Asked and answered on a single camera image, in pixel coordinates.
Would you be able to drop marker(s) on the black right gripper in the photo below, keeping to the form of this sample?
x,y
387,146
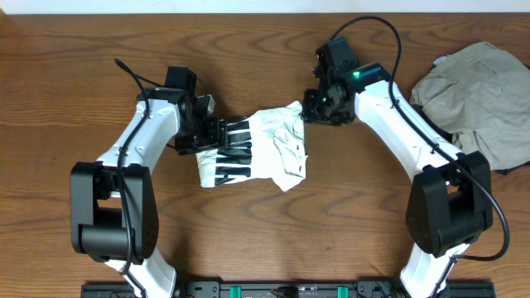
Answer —
x,y
310,113

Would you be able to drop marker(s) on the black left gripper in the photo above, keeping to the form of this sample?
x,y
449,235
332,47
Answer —
x,y
221,135

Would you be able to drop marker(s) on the white t-shirt with black print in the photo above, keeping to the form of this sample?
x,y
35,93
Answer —
x,y
270,144

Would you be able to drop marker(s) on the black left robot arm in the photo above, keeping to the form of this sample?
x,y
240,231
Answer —
x,y
113,211

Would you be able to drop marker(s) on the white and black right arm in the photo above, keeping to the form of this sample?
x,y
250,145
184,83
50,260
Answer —
x,y
447,209

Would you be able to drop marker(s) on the grey garment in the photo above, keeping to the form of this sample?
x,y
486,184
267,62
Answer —
x,y
480,96

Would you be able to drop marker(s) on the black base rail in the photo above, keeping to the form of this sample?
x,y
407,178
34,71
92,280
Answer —
x,y
360,289

